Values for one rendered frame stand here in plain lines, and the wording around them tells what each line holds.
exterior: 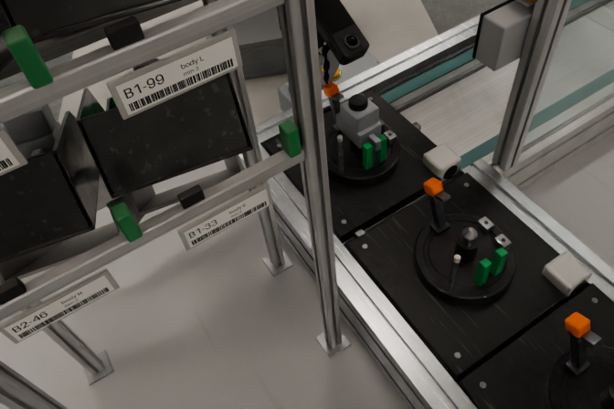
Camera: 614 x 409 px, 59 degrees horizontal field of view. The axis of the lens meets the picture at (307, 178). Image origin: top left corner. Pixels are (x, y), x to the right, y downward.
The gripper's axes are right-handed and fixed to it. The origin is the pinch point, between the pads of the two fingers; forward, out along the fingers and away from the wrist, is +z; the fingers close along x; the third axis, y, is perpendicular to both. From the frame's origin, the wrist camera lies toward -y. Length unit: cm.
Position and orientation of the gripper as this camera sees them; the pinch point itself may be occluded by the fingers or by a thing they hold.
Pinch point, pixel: (325, 85)
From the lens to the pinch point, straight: 91.6
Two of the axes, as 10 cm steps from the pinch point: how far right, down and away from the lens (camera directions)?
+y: -5.3, -6.3, 5.7
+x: -8.4, 4.6, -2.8
